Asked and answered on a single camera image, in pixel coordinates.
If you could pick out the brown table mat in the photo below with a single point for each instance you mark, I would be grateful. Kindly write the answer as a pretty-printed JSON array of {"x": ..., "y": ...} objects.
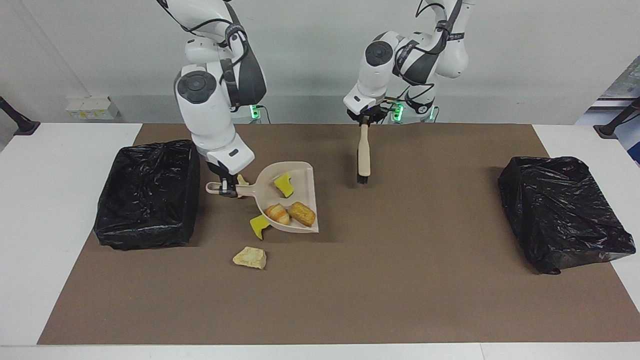
[{"x": 320, "y": 310}]

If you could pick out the notched yellow sponge piece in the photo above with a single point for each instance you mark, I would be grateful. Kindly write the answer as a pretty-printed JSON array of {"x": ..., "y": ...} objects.
[{"x": 258, "y": 227}]

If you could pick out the small pale crumpled scrap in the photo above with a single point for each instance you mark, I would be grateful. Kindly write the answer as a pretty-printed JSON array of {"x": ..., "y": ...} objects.
[{"x": 243, "y": 179}]

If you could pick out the bin wrapped in black bag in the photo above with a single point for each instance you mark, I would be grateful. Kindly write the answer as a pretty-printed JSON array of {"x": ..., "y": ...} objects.
[{"x": 560, "y": 215}]

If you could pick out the yellow sponge wedge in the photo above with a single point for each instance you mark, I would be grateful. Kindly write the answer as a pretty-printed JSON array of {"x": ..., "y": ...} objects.
[{"x": 284, "y": 186}]

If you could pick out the white wall socket box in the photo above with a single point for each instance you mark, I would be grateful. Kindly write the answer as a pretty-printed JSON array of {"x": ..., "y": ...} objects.
[{"x": 90, "y": 108}]

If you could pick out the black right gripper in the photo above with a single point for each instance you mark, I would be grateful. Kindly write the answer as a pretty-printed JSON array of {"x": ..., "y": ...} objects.
[{"x": 229, "y": 176}]

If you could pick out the open bin with black bag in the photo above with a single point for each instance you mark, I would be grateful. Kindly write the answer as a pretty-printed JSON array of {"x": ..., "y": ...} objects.
[{"x": 147, "y": 195}]

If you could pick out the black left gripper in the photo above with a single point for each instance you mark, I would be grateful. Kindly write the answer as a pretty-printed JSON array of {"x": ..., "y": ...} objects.
[{"x": 369, "y": 115}]

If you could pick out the pale bread chunk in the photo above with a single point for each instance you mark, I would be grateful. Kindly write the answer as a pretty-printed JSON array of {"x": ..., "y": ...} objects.
[{"x": 249, "y": 257}]

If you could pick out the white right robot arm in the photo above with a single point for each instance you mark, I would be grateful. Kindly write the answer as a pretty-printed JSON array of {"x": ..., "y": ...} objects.
[{"x": 205, "y": 110}]

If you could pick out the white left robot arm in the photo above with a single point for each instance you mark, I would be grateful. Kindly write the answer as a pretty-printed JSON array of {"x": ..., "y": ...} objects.
[{"x": 375, "y": 65}]

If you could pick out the brown bread nugget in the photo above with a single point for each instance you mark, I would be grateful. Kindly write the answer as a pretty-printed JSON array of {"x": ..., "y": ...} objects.
[{"x": 303, "y": 214}]

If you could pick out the beige plastic dustpan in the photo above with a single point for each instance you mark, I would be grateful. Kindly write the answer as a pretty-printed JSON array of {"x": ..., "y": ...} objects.
[{"x": 300, "y": 185}]

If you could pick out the striped croissant piece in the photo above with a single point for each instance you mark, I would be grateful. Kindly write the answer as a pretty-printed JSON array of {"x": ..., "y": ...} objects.
[{"x": 277, "y": 214}]

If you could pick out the black stand foot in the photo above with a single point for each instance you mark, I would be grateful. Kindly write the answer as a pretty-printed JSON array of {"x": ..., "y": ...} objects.
[
  {"x": 607, "y": 130},
  {"x": 22, "y": 126}
]

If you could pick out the beige hand brush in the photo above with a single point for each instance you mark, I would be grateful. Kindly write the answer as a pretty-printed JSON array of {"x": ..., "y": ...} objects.
[{"x": 364, "y": 155}]

